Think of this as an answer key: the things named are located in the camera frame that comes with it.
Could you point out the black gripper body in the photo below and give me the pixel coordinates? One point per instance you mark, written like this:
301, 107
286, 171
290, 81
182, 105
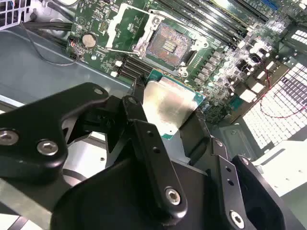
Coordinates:
108, 203

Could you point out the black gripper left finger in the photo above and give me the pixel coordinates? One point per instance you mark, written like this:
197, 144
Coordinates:
31, 124

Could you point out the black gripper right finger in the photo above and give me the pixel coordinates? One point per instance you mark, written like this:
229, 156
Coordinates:
227, 196

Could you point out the silver CPU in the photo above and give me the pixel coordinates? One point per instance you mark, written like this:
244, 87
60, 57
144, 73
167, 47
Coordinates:
168, 103

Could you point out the metal socket cover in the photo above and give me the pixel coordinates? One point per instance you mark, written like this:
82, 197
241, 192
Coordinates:
112, 27

